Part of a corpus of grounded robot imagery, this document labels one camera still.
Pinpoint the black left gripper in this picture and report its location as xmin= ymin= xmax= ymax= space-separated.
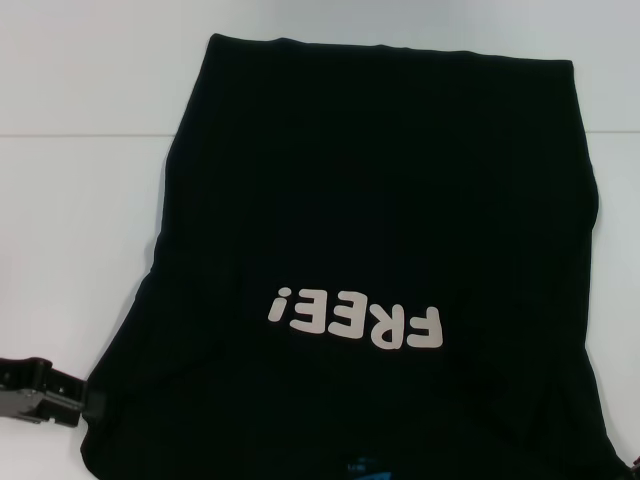
xmin=0 ymin=355 xmax=107 ymax=429

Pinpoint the black shirt with FREE print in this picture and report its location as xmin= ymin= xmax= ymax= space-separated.
xmin=79 ymin=32 xmax=639 ymax=480

